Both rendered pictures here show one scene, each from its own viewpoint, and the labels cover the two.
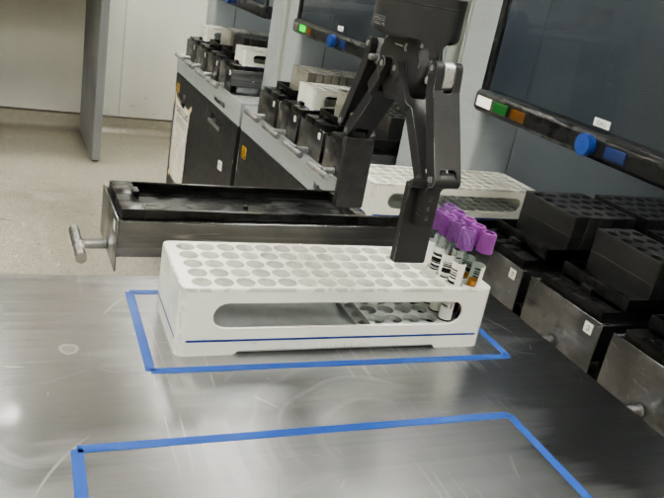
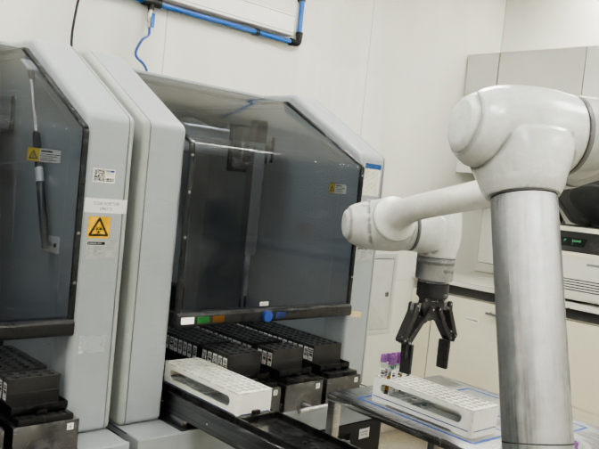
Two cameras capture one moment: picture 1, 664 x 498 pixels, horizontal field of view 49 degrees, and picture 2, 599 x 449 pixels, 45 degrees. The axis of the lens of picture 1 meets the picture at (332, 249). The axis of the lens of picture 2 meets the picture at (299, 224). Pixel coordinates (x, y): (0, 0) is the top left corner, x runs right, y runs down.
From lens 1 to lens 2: 2.09 m
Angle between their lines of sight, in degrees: 104
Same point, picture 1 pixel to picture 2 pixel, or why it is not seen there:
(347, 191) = (408, 366)
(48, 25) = not seen: outside the picture
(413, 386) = not seen: hidden behind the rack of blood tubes
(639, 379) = (340, 387)
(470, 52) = (145, 294)
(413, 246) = (442, 361)
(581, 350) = (316, 396)
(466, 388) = not seen: hidden behind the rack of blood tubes
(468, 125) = (158, 341)
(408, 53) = (438, 303)
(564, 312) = (306, 387)
